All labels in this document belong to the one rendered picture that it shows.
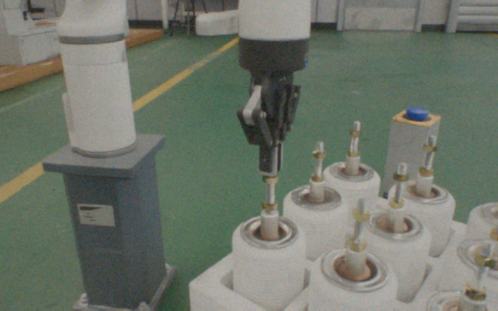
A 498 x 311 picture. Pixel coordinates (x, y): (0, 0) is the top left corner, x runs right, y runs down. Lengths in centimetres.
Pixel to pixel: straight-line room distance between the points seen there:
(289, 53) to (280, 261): 24
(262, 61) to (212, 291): 30
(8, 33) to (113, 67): 231
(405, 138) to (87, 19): 57
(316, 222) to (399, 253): 12
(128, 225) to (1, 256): 43
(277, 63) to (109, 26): 29
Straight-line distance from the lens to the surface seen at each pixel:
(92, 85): 63
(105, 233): 71
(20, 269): 100
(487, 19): 577
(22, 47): 291
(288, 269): 52
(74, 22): 63
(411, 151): 82
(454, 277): 55
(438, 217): 66
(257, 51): 42
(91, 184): 68
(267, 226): 52
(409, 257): 56
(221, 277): 58
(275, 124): 45
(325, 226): 60
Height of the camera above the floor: 55
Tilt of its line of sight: 23 degrees down
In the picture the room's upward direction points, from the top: straight up
